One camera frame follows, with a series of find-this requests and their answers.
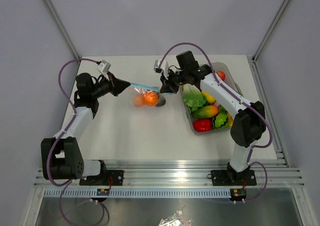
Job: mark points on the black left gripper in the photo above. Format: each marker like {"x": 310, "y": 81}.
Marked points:
{"x": 116, "y": 85}

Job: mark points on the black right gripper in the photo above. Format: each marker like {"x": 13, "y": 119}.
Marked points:
{"x": 168, "y": 86}

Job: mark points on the orange toy tangerine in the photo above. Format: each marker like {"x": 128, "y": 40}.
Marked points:
{"x": 150, "y": 98}

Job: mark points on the orange pink toy peach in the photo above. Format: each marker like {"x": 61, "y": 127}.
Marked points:
{"x": 138, "y": 100}

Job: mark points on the clear zip top bag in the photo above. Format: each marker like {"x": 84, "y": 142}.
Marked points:
{"x": 136, "y": 88}

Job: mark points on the yellow toy pear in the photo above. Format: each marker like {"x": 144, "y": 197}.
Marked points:
{"x": 208, "y": 97}

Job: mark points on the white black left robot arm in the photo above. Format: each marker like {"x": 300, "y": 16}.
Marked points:
{"x": 60, "y": 154}

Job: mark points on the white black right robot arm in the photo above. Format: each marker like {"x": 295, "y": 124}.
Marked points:
{"x": 249, "y": 121}

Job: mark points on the clear plastic food bin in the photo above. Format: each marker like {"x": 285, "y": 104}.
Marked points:
{"x": 191, "y": 119}

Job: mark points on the bag of small parts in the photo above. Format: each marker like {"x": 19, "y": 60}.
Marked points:
{"x": 177, "y": 219}

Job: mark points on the green white toy cabbage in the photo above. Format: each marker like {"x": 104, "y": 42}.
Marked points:
{"x": 193, "y": 98}

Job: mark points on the green orange toy mango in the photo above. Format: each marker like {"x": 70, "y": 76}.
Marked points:
{"x": 206, "y": 112}

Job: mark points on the red toy bell pepper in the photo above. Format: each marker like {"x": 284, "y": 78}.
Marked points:
{"x": 202, "y": 125}

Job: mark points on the pale purple toy garlic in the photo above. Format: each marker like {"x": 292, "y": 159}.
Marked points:
{"x": 216, "y": 104}

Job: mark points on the green striped toy watermelon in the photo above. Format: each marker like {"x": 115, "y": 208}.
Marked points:
{"x": 220, "y": 121}

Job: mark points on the yellow toy bell pepper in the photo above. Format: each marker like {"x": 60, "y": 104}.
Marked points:
{"x": 230, "y": 120}

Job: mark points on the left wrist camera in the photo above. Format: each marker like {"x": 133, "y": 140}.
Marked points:
{"x": 103, "y": 67}

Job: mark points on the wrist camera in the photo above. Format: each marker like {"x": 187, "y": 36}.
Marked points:
{"x": 161, "y": 67}
{"x": 103, "y": 67}

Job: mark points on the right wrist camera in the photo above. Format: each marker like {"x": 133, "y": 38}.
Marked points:
{"x": 161, "y": 67}

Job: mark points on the aluminium mounting rail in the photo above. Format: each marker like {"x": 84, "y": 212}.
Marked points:
{"x": 194, "y": 174}

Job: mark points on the right aluminium frame post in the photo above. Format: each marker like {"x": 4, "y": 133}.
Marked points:
{"x": 272, "y": 27}

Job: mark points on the aluminium frame post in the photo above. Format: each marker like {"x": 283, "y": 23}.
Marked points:
{"x": 61, "y": 28}
{"x": 272, "y": 27}

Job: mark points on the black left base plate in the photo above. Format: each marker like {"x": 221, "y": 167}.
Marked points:
{"x": 115, "y": 177}

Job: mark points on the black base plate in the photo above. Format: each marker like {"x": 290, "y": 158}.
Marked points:
{"x": 228, "y": 178}
{"x": 115, "y": 177}

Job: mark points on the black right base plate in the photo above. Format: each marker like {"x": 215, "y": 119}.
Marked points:
{"x": 228, "y": 178}

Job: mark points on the left aluminium frame post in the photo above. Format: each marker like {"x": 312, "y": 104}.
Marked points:
{"x": 61, "y": 28}

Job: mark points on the white slotted cable duct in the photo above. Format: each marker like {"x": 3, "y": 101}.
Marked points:
{"x": 139, "y": 193}

